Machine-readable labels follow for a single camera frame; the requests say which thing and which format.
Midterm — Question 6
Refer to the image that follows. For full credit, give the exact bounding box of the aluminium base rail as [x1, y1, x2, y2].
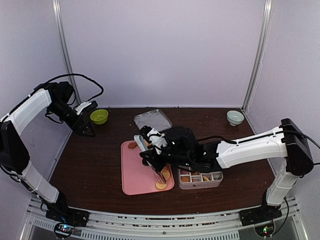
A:
[23, 197, 303, 240]

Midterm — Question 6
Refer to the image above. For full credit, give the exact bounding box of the right metal frame post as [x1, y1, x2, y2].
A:
[242, 0, 274, 114]

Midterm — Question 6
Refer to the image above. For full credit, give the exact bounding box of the round dotted biscuit bottom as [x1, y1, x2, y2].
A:
[155, 182, 167, 190]

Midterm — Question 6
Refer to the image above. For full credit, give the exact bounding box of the silver divided cookie tin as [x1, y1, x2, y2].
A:
[177, 168, 224, 190]

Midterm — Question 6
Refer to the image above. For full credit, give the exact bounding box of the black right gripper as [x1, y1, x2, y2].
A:
[139, 144, 193, 172]

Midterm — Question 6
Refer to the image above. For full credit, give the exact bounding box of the celadon ceramic bowl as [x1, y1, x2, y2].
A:
[226, 110, 245, 126]

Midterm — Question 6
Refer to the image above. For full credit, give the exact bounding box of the left metal frame post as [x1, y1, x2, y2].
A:
[51, 0, 82, 106]

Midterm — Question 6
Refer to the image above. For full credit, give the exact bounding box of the round dotted biscuit top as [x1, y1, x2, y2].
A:
[161, 167, 171, 180]

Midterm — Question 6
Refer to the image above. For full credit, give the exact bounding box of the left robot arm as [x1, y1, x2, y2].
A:
[0, 81, 98, 222]

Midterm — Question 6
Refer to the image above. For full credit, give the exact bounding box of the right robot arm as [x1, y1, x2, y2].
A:
[134, 118, 315, 221]

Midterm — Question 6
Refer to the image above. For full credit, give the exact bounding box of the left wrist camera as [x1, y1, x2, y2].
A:
[74, 100, 98, 116]

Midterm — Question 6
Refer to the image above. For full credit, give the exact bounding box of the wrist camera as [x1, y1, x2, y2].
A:
[139, 125, 168, 155]
[74, 100, 98, 116]

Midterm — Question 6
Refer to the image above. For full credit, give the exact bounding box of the green plastic bowl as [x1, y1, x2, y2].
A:
[90, 109, 109, 125]

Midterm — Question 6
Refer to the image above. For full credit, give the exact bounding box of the pink plastic tray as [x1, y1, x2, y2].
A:
[121, 140, 161, 196]

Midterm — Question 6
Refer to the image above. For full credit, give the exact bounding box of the round dotted biscuit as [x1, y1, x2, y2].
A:
[155, 182, 167, 190]
[161, 167, 171, 180]

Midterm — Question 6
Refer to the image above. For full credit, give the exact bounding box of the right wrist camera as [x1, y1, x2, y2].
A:
[139, 125, 168, 155]

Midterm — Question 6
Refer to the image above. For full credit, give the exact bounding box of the brown leaf cookie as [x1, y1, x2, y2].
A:
[128, 141, 138, 149]

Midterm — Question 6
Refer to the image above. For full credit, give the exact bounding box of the black braided cable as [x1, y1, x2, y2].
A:
[24, 73, 105, 103]

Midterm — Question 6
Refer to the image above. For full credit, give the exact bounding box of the metal frame post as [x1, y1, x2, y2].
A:
[242, 0, 274, 114]
[51, 0, 82, 106]

